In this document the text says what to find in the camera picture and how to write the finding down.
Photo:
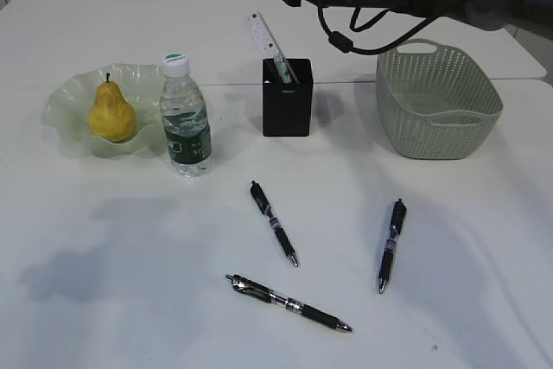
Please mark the black square pen holder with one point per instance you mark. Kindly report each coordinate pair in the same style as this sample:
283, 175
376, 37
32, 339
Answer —
287, 107

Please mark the green wavy glass plate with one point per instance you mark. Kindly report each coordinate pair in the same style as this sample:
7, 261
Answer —
67, 108

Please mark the black pen on ruler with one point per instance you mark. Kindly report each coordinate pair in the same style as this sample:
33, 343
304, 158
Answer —
266, 210

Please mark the dark blue pen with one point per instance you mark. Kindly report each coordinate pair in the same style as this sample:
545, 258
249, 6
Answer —
396, 224

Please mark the yellow pear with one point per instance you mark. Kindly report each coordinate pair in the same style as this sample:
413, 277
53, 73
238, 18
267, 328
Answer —
111, 116

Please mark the transparent plastic ruler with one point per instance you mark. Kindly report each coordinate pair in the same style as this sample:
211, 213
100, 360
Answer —
265, 41

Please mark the black pen at front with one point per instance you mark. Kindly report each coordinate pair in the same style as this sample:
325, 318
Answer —
262, 293

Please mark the clear water bottle green label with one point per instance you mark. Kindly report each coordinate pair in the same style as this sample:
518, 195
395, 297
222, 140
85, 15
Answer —
184, 119

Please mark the green woven plastic basket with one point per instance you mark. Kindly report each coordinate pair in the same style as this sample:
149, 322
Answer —
437, 105

